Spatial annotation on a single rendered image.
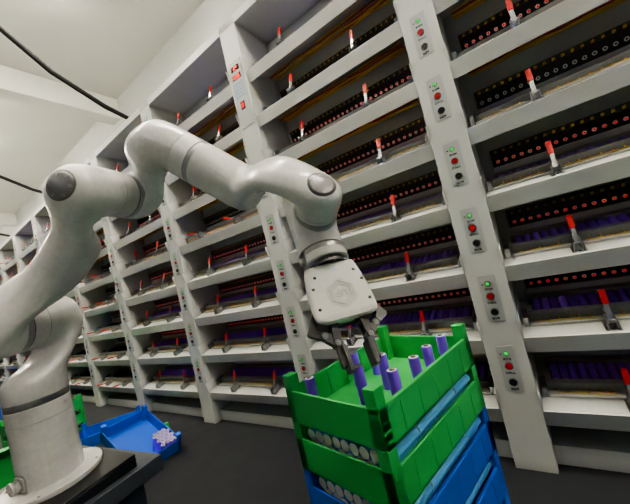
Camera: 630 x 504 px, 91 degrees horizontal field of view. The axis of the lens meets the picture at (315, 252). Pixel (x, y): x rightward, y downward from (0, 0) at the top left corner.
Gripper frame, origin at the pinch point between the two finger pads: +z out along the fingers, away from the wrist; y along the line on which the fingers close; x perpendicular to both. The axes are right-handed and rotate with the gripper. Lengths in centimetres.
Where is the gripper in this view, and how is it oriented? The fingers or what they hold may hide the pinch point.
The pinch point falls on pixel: (359, 355)
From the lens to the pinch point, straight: 49.4
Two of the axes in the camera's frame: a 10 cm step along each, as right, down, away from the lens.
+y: 9.5, -2.1, 2.2
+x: -0.9, 5.0, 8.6
